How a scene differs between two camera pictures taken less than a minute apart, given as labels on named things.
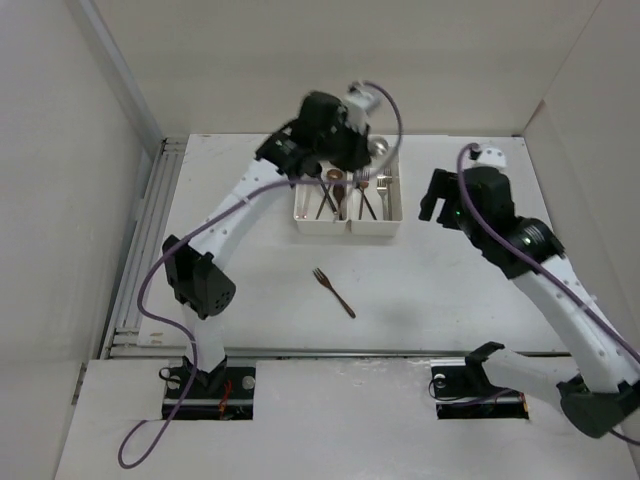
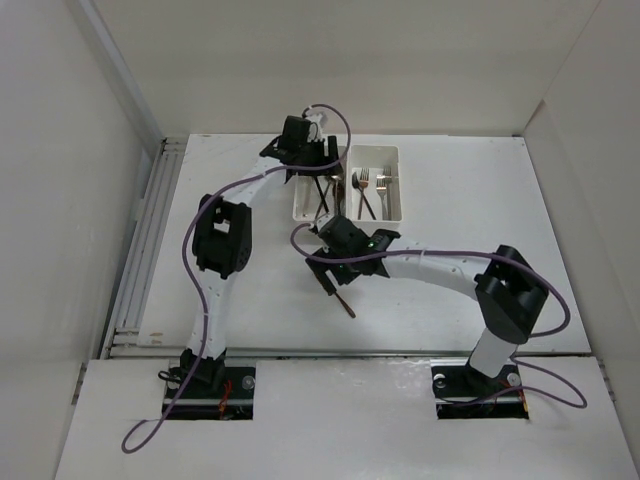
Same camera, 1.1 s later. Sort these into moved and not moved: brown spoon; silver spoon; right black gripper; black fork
Moved: right black gripper; silver spoon
Not moved: brown spoon; black fork
